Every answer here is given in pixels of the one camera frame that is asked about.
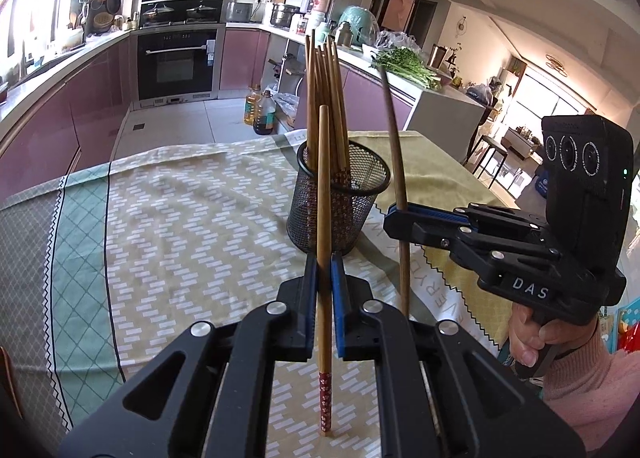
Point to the person's right hand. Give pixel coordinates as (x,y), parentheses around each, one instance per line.
(522,343)

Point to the yellow cloth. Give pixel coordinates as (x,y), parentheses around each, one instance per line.
(435,173)

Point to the patterned beige green tablecloth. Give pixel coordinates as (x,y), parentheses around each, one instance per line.
(175,238)

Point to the black mesh utensil holder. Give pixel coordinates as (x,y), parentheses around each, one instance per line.
(360,198)

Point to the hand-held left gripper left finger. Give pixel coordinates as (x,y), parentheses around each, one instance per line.
(312,288)

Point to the hanging frying pan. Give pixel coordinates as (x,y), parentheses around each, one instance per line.
(114,2)

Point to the black built-in oven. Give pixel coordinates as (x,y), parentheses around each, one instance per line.
(175,63)

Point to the bundle of chopsticks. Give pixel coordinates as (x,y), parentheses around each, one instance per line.
(311,103)

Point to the round ceiling lamp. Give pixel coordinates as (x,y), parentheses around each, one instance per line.
(556,63)

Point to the mint green appliance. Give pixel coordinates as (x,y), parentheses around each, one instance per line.
(357,25)

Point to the black stool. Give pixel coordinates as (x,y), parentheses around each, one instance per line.
(487,148)

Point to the yellow cooking oil bottle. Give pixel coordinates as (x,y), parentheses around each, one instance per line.
(251,110)

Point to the bamboo chopstick red patterned end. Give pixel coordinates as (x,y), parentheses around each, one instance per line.
(324,178)

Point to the dark sauce bottle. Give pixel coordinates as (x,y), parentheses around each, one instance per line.
(265,118)

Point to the wall clock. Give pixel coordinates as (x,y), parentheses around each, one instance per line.
(461,26)

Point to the clear plastic bag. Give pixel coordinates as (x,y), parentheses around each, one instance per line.
(287,108)

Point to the bunch of green vegetables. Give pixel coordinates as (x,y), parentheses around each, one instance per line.
(410,65)

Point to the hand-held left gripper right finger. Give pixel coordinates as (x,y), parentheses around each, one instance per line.
(337,298)

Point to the steel stock pot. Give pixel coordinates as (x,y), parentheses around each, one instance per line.
(284,15)

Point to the purple kitchen cabinets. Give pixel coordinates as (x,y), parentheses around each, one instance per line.
(240,58)
(60,113)

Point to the pink kettle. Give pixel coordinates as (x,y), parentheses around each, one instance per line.
(324,2)

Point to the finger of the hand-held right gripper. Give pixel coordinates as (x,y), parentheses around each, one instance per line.
(420,230)
(440,212)

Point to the dark brown chopstick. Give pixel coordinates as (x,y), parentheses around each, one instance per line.
(395,153)

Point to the silver countertop appliance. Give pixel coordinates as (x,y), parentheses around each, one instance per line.
(239,10)

